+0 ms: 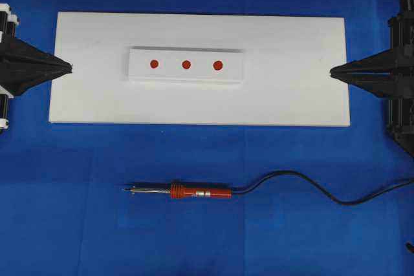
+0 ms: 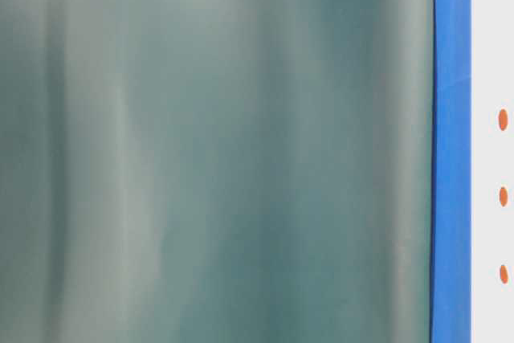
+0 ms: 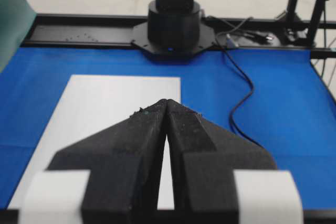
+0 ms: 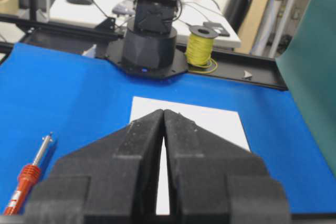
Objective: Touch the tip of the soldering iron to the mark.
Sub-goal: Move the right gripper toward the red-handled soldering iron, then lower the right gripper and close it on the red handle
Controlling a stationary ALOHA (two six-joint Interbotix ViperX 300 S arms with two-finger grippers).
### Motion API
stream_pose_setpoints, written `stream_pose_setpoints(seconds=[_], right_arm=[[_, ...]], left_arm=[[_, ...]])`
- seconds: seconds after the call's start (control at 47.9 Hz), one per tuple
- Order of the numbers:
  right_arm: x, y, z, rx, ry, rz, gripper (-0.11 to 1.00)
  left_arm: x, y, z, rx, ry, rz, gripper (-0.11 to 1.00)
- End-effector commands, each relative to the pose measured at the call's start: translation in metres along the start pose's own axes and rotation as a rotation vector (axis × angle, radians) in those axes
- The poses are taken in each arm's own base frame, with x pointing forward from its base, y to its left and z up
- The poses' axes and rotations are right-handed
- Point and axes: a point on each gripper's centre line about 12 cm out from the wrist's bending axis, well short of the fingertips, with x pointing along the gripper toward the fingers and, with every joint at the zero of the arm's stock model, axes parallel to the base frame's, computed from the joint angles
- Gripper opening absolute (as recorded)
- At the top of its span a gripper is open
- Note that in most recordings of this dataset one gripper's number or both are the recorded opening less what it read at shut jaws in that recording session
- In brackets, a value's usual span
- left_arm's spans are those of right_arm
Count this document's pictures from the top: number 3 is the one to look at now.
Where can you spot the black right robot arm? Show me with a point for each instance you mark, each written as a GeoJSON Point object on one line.
{"type": "Point", "coordinates": [177, 13]}

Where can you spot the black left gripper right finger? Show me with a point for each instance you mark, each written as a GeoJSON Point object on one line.
{"type": "Point", "coordinates": [203, 158]}

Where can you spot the green cloth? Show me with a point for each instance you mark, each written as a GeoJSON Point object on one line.
{"type": "Point", "coordinates": [17, 17]}

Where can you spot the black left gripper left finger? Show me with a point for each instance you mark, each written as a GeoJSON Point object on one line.
{"type": "Point", "coordinates": [125, 162]}

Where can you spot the black aluminium frame rail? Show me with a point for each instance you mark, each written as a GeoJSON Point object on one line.
{"type": "Point", "coordinates": [129, 32]}

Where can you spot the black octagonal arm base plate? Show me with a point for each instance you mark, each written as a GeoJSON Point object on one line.
{"type": "Point", "coordinates": [165, 42]}

